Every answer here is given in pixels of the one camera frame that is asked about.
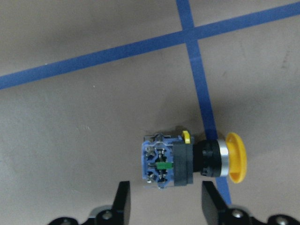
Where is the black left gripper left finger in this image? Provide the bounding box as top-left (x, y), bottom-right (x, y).
top-left (112, 181), bottom-right (131, 224)

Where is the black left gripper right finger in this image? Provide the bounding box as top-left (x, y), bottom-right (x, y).
top-left (202, 181), bottom-right (229, 224)

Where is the yellow push button switch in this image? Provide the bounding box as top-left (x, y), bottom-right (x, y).
top-left (141, 130), bottom-right (248, 189)

